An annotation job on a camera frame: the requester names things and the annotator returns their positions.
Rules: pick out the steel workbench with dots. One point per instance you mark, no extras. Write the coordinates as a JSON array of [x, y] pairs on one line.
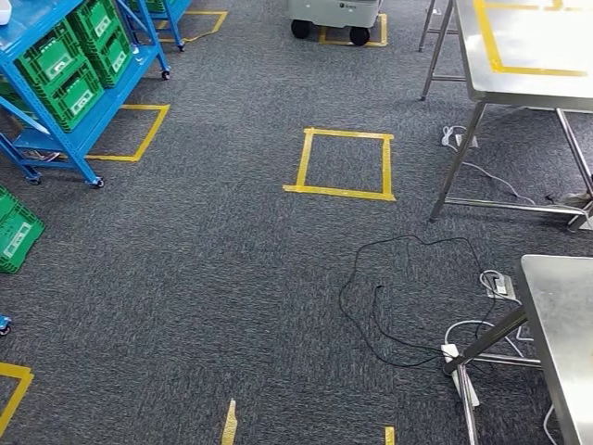
[[533, 89], [560, 319]]

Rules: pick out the white wheeled cart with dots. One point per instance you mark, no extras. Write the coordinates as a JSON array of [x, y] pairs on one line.
[[333, 12]]

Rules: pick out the grey floor socket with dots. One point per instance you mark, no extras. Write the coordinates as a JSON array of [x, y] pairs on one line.
[[500, 287]]

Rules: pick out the white power strip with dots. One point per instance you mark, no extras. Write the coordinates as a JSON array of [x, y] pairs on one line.
[[468, 390]]

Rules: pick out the green plastic crate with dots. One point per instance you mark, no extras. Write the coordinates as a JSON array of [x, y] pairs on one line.
[[18, 236], [50, 58], [113, 58], [76, 98], [95, 21]]

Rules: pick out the yellow floor tape square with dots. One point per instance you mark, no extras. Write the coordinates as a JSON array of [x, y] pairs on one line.
[[18, 393]]

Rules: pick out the white plastic object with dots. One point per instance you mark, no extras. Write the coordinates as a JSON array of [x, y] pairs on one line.
[[4, 9]]

